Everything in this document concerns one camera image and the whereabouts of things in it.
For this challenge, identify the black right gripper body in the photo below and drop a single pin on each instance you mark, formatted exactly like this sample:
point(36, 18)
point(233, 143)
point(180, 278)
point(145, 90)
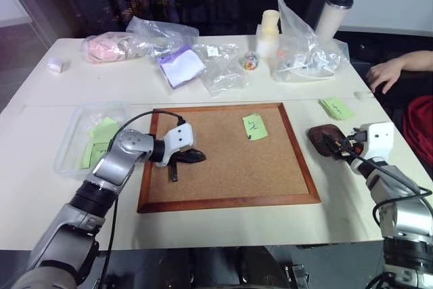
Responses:
point(352, 145)

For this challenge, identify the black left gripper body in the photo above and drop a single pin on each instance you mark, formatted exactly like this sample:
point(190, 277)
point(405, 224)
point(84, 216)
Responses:
point(176, 159)

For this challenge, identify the person's bare forearm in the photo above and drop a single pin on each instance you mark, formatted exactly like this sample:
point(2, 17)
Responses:
point(419, 59)

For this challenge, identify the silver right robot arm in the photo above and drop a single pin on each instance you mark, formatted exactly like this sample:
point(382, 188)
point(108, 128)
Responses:
point(399, 197)

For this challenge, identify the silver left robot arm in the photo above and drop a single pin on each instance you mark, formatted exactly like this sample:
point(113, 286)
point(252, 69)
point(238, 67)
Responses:
point(115, 163)

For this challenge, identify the small brown tray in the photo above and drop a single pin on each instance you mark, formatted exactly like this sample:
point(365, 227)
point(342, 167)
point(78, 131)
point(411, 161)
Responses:
point(318, 136)

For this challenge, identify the green sticky note with scribble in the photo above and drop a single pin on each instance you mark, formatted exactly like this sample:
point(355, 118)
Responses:
point(254, 127)

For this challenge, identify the plain green note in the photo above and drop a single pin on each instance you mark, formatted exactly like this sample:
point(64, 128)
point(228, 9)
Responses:
point(103, 128)

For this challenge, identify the green note with writing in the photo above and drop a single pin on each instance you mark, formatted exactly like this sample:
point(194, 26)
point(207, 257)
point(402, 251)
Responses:
point(93, 155)

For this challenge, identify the clear plastic box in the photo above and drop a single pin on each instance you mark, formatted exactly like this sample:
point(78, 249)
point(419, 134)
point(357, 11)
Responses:
point(72, 147)

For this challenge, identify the small jar of coloured pushpins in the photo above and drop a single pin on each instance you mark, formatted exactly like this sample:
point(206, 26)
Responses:
point(250, 62)

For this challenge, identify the person's bare hand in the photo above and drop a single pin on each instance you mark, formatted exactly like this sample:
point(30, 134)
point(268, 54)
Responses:
point(385, 74)

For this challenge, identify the wood framed cork board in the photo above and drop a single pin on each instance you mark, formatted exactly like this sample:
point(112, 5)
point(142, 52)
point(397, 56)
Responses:
point(223, 167)

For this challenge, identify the stack of green notes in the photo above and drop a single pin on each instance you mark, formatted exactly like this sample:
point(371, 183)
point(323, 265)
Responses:
point(336, 108)

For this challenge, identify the red garment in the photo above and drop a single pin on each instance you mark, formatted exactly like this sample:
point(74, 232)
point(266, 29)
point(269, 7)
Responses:
point(421, 133)

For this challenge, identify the flat clear plastic bag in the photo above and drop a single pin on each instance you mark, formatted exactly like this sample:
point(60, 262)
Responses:
point(223, 72)

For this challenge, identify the purple and white paper pack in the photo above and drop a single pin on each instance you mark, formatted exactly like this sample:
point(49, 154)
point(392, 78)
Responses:
point(182, 65)

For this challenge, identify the large clear bag with items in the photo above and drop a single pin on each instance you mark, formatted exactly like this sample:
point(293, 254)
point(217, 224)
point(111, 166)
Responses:
point(304, 48)

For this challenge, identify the white plastic bottle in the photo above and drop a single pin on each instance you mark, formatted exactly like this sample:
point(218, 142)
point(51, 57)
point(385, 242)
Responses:
point(268, 37)

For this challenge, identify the white tumbler with dark lid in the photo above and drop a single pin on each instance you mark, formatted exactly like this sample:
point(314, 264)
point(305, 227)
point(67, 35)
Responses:
point(333, 18)

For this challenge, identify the crumpled clear plastic bag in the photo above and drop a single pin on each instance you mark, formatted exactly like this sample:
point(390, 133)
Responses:
point(159, 35)

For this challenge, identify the bag of pink items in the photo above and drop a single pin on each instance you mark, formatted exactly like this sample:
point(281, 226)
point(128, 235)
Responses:
point(105, 48)

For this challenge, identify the small white tape roll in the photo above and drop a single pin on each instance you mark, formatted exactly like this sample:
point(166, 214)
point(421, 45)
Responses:
point(55, 65)

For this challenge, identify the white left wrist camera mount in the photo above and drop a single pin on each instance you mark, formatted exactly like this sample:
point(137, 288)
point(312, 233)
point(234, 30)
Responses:
point(179, 138)

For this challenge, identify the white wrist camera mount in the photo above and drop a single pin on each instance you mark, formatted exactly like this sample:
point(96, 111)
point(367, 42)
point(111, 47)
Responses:
point(380, 140)
point(179, 138)

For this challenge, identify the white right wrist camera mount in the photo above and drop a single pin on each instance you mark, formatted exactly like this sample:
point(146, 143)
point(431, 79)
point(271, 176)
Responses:
point(380, 140)

